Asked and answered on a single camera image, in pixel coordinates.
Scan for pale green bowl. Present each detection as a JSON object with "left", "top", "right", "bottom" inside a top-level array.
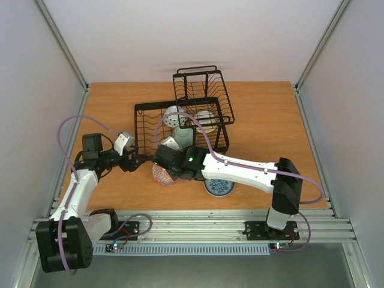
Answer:
[{"left": 171, "top": 127, "right": 194, "bottom": 149}]

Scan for blue floral bowl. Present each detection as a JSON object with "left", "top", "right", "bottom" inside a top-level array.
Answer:
[{"left": 204, "top": 179, "right": 235, "bottom": 194}]

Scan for white bowl black diamonds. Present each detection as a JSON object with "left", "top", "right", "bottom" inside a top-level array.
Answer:
[{"left": 163, "top": 106, "right": 187, "bottom": 128}]

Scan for black wire dish rack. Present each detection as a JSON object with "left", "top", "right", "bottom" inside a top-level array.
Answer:
[{"left": 134, "top": 65, "right": 235, "bottom": 155}]

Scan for yellow sun pattern bowl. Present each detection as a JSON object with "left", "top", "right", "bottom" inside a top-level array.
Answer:
[{"left": 196, "top": 110, "right": 219, "bottom": 133}]

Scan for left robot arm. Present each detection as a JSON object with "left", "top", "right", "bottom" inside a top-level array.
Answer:
[{"left": 35, "top": 132, "right": 144, "bottom": 274}]

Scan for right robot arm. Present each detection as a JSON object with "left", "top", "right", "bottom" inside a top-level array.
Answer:
[{"left": 152, "top": 145, "right": 303, "bottom": 238}]

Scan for red patterned bowl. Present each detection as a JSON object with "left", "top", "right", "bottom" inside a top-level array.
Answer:
[{"left": 152, "top": 164, "right": 175, "bottom": 187}]

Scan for bottom bowl of stack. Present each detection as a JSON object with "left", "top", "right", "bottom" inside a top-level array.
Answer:
[{"left": 208, "top": 191, "right": 231, "bottom": 198}]

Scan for left controller board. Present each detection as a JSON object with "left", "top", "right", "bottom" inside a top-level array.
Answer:
[{"left": 104, "top": 243, "right": 124, "bottom": 253}]

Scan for controller board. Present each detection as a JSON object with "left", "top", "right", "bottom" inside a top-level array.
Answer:
[
  {"left": 104, "top": 243, "right": 124, "bottom": 253},
  {"left": 269, "top": 242, "right": 292, "bottom": 251}
]

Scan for right controller board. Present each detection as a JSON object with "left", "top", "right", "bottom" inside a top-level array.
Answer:
[{"left": 269, "top": 242, "right": 292, "bottom": 251}]

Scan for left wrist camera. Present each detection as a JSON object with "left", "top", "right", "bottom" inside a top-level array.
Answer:
[{"left": 113, "top": 132, "right": 134, "bottom": 156}]

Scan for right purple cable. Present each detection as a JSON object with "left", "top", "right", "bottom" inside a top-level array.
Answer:
[{"left": 154, "top": 113, "right": 326, "bottom": 252}]

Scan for purple cable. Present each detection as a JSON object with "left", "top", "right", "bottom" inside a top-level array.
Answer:
[
  {"left": 56, "top": 115, "right": 153, "bottom": 276},
  {"left": 154, "top": 113, "right": 326, "bottom": 252}
]

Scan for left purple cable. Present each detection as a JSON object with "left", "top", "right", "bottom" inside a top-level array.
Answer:
[{"left": 56, "top": 115, "right": 153, "bottom": 276}]

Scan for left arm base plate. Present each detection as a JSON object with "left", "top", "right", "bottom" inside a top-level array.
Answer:
[{"left": 100, "top": 221, "right": 140, "bottom": 241}]

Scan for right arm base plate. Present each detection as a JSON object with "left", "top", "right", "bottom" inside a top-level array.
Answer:
[{"left": 243, "top": 221, "right": 300, "bottom": 241}]

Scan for grey slotted cable duct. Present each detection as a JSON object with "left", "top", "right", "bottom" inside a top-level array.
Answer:
[{"left": 93, "top": 243, "right": 270, "bottom": 257}]

